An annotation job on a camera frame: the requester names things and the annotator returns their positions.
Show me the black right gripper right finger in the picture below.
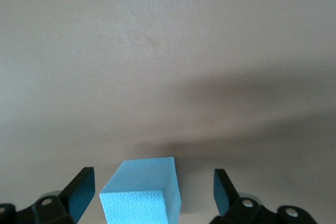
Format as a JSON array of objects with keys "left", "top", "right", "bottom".
[{"left": 209, "top": 168, "right": 319, "bottom": 224}]

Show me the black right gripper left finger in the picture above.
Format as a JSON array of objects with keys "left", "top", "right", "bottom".
[{"left": 0, "top": 166, "right": 95, "bottom": 224}]

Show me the blue foam block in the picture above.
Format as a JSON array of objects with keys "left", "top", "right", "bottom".
[{"left": 99, "top": 156, "right": 182, "bottom": 224}]

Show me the brown table cover sheet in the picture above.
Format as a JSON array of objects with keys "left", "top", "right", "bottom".
[{"left": 0, "top": 0, "right": 336, "bottom": 224}]

